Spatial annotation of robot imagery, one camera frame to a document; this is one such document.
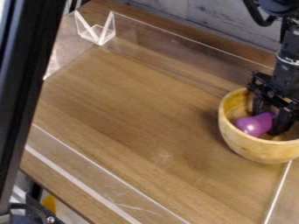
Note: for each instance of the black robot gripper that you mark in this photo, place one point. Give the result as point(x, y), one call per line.
point(278, 91)

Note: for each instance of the purple toy eggplant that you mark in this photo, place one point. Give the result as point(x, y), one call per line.
point(258, 124)

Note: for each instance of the brown wooden bowl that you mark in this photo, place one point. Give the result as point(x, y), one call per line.
point(266, 149)

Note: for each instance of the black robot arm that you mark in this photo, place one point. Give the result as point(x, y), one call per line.
point(266, 11)

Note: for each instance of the clear acrylic tray walls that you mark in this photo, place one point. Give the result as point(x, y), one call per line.
point(126, 143)

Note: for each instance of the black clamp with screw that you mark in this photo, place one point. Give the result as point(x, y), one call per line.
point(38, 213)

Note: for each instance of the clear acrylic corner bracket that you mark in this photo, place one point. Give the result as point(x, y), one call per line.
point(95, 33)

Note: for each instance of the black aluminium frame post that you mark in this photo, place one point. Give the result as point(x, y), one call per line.
point(28, 29)

